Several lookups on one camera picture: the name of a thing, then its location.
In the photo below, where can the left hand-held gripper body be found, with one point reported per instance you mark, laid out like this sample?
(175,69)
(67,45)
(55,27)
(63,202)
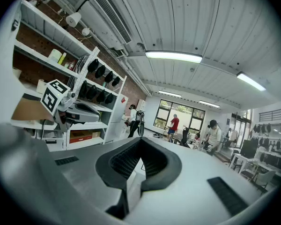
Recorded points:
(52,95)

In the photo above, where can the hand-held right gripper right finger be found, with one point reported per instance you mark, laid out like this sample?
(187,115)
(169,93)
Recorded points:
(192,186)

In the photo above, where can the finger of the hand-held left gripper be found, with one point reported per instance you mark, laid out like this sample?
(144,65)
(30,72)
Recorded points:
(86,107)
(84,117)

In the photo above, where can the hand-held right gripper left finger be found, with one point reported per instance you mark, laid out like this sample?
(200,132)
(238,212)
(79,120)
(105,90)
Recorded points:
(89,170)

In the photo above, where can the red and brown cardboard box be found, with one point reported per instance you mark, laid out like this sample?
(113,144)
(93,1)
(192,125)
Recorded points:
(83,137)

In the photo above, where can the brown cardboard sheet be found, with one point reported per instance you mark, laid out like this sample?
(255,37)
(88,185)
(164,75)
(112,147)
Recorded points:
(28,110)

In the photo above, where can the red bottle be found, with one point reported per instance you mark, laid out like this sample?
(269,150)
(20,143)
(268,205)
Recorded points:
(72,65)

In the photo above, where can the yellow green bottle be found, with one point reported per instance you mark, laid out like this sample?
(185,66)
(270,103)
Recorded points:
(62,58)

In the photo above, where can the group of hanging black bags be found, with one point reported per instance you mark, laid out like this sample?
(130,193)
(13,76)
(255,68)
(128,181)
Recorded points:
(100,71)
(269,128)

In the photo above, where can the white paper roll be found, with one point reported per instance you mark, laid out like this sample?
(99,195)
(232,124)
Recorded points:
(55,55)

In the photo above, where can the black office chair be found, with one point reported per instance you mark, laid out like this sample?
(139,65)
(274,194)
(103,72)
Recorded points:
(185,137)

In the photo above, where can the white metal shelf unit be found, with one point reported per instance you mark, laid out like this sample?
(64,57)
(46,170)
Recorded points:
(61,43)

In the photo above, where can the black monitor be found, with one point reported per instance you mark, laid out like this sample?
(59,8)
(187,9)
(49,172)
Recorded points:
(248,149)

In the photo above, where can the black framed window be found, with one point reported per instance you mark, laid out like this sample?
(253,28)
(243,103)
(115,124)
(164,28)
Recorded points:
(178,116)

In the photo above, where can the white desk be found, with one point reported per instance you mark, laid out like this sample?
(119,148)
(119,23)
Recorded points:
(260,163)

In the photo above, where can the grey shell chair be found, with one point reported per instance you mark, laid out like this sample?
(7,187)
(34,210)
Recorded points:
(264,178)

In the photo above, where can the long ceiling light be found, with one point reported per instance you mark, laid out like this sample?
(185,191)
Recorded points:
(173,56)
(209,104)
(251,81)
(169,93)

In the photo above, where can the white ceiling air conditioner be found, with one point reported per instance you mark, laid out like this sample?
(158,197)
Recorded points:
(107,20)

